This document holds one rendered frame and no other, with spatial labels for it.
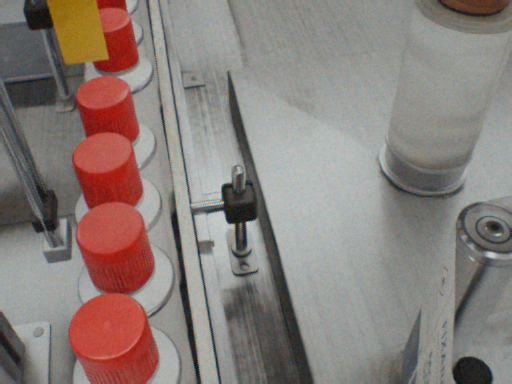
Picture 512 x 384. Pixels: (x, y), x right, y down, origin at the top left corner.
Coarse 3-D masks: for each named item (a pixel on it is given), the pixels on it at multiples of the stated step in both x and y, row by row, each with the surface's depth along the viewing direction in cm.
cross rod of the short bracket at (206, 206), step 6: (192, 204) 51; (198, 204) 51; (204, 204) 51; (210, 204) 51; (216, 204) 51; (222, 204) 51; (192, 210) 51; (198, 210) 51; (204, 210) 51; (210, 210) 51; (216, 210) 51; (222, 210) 51
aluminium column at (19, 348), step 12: (0, 312) 45; (0, 324) 45; (0, 336) 45; (12, 336) 47; (0, 348) 44; (12, 348) 47; (24, 348) 50; (0, 360) 44; (12, 360) 46; (24, 360) 49; (0, 372) 44; (12, 372) 46
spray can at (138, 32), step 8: (96, 0) 42; (104, 0) 42; (112, 0) 42; (120, 0) 43; (120, 8) 43; (136, 24) 46; (136, 32) 45; (136, 40) 45; (144, 40) 47; (144, 48) 47; (88, 64) 46
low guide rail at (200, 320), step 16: (160, 32) 68; (160, 48) 66; (160, 64) 64; (160, 80) 62; (176, 128) 57; (176, 144) 55; (176, 160) 54; (176, 176) 53; (176, 192) 51; (192, 224) 49; (192, 240) 48; (192, 256) 47; (192, 272) 46; (192, 288) 45; (192, 304) 44; (192, 320) 43; (208, 320) 43; (208, 336) 42; (208, 352) 41; (208, 368) 40
